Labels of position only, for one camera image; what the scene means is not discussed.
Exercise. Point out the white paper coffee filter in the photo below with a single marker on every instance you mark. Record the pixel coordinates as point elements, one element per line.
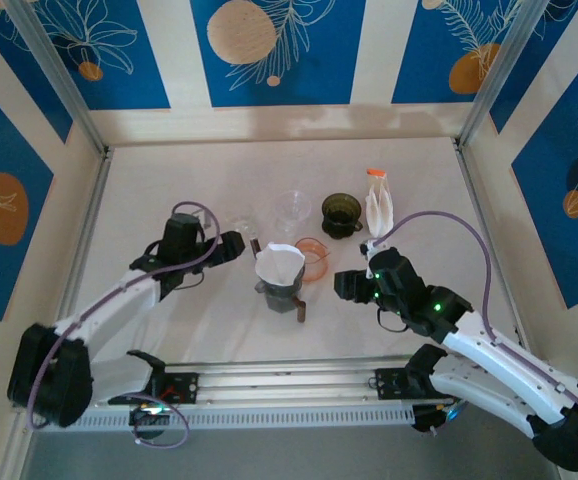
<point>279,262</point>

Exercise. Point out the clear transparent coffee dripper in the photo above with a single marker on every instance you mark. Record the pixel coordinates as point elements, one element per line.
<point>293,210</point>

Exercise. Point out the black controller box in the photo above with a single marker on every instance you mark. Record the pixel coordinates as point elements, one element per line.
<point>434,417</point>
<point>149,425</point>

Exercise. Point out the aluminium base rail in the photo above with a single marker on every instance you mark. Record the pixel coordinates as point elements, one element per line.
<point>289,380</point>

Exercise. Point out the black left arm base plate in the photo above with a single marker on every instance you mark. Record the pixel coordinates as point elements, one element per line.
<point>181,387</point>

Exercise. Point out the aluminium side rail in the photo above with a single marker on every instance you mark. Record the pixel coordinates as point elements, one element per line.
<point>484,225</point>
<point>85,235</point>

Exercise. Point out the white filter pack orange top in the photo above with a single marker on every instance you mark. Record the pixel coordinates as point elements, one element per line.
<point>379,210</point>

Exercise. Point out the aluminium frame post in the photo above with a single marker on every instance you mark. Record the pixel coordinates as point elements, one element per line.
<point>504,75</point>
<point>59,80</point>

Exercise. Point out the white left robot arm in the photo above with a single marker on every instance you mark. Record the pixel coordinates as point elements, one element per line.
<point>109,310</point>

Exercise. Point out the grey transparent coffee dripper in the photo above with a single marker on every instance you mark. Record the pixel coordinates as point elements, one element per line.
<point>269,291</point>

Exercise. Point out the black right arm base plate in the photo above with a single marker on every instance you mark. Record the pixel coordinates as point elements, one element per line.
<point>391,385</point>

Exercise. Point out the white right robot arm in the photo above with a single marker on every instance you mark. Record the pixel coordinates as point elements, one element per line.
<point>499,360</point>

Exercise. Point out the dark olive coffee dripper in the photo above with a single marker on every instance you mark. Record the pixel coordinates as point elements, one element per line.
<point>341,212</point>

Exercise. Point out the orange transparent pitcher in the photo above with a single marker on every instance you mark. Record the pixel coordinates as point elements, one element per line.
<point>314,272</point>

